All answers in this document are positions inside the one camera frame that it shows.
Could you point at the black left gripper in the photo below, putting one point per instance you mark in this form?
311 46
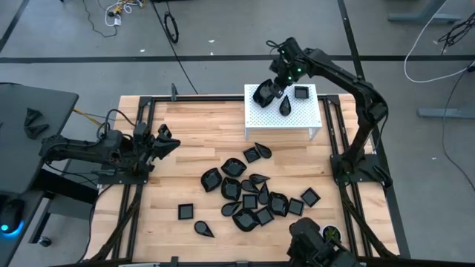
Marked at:
144 148

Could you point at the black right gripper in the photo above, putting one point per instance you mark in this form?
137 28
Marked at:
289 61

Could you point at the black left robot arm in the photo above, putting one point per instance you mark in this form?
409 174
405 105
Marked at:
85 148

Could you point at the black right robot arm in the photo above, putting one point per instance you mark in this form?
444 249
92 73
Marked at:
365 96

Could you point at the white perforated metal shelf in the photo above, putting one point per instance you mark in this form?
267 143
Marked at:
267 118

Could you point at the black triangular plastic part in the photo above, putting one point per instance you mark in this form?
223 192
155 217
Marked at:
31 116
37 130

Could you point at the dark grey desk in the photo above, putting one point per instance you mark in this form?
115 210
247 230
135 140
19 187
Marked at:
15 155

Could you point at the black caster wheel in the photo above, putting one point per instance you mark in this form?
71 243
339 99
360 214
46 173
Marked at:
45 242

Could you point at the small plant in white pot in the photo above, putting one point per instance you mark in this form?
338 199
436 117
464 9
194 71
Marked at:
332 233

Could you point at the grey metal desk foot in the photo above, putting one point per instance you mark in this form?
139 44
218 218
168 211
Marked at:
419 16
445 113

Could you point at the black computer mouse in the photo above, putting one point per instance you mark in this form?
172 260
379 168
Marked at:
11 215

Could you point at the black aluminium table frame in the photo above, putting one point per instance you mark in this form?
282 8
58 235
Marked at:
200 98

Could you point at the black desk base frame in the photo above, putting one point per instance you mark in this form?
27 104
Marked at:
67 187

